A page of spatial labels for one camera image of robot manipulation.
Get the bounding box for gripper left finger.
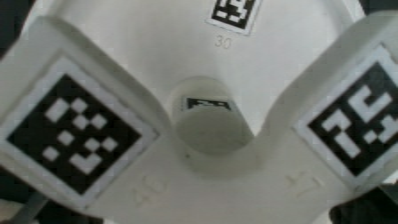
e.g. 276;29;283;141
0;191;106;224

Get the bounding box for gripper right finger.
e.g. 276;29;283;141
329;184;398;224

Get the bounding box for white cylindrical table leg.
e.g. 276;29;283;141
170;76;255;156

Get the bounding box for white cross-shaped table base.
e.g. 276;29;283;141
0;9;398;224

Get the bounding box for white round table top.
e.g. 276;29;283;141
29;0;398;186

